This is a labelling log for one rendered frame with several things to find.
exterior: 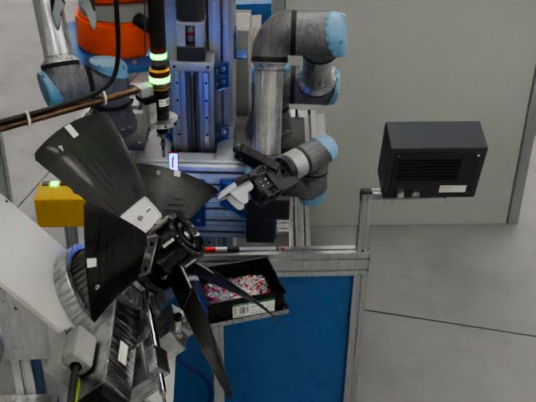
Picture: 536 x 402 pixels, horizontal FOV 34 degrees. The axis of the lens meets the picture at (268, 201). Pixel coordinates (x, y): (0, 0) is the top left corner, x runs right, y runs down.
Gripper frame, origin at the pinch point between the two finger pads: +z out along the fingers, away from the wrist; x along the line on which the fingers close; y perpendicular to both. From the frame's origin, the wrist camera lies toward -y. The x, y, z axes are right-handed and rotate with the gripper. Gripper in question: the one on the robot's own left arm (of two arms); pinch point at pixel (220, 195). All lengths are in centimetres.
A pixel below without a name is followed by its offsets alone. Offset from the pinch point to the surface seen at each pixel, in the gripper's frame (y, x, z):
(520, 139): 14, 108, -202
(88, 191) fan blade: -11.7, -10.6, 31.7
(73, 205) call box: -25.5, 33.0, 20.5
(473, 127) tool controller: 19, -10, -70
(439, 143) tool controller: 18, -9, -58
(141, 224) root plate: -0.2, -8.1, 24.8
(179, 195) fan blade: -6.0, 4.7, 6.7
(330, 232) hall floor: -4, 166, -126
